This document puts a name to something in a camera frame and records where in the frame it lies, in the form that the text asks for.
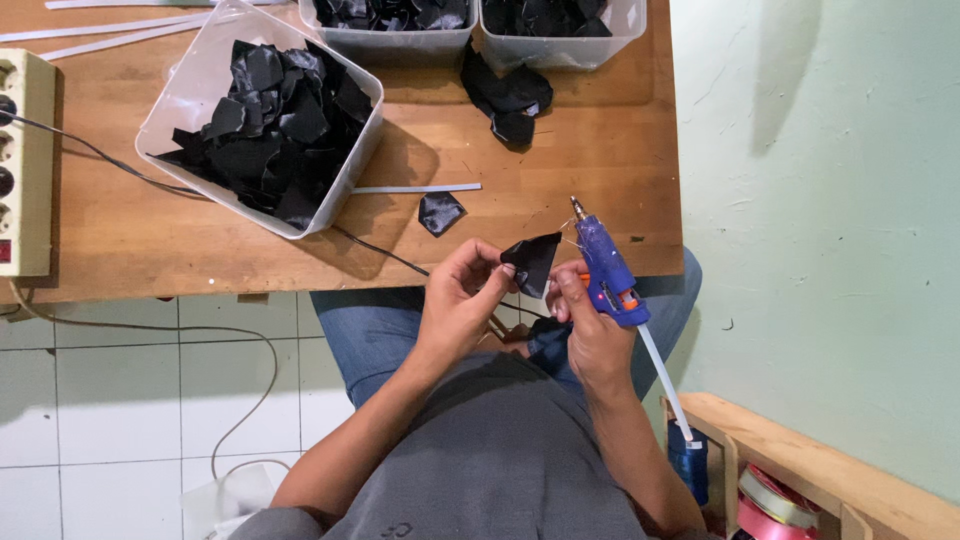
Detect person's left hand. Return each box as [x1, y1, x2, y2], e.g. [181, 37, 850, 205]
[411, 238, 520, 369]

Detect white flat strip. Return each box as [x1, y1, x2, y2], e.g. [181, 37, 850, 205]
[39, 20, 208, 63]
[0, 11, 213, 44]
[43, 0, 291, 11]
[351, 182, 483, 195]

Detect person's grey shirt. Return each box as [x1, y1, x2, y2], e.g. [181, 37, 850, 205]
[227, 351, 723, 540]

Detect large clear plastic container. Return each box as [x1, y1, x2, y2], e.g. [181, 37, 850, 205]
[135, 0, 386, 241]

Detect person's blue jeans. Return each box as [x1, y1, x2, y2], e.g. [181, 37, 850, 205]
[309, 246, 705, 411]

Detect thin black power cable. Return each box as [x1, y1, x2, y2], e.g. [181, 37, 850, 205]
[0, 108, 550, 321]

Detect pink ribbon spool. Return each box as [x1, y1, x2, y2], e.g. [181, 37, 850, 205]
[736, 462, 824, 540]

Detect blue ribbon spool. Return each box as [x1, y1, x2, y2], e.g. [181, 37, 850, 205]
[666, 420, 711, 509]

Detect black satin petal piece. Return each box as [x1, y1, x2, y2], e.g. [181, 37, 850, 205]
[417, 191, 468, 239]

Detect cream power strip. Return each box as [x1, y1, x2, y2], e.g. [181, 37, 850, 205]
[0, 48, 59, 279]

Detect blue hot glue gun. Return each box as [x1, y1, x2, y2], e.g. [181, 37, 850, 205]
[568, 196, 652, 328]

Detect pile of black fabric scraps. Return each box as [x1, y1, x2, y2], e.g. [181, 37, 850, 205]
[459, 43, 555, 148]

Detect grey power strip cable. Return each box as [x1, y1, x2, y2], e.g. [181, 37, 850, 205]
[6, 280, 294, 483]

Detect heap of black satin pieces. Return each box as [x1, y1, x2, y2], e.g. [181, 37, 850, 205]
[312, 0, 471, 33]
[483, 0, 615, 39]

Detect wooden shelf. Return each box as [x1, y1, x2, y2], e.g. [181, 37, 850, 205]
[658, 390, 960, 540]

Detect person's right hand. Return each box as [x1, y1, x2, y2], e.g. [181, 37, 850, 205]
[546, 258, 640, 393]

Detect heap of black satin squares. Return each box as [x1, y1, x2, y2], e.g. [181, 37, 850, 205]
[153, 39, 375, 232]

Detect white plastic bag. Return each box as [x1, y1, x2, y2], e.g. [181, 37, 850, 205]
[178, 459, 295, 540]

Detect translucent white glue stick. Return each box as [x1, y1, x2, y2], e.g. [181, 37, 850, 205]
[637, 322, 696, 445]

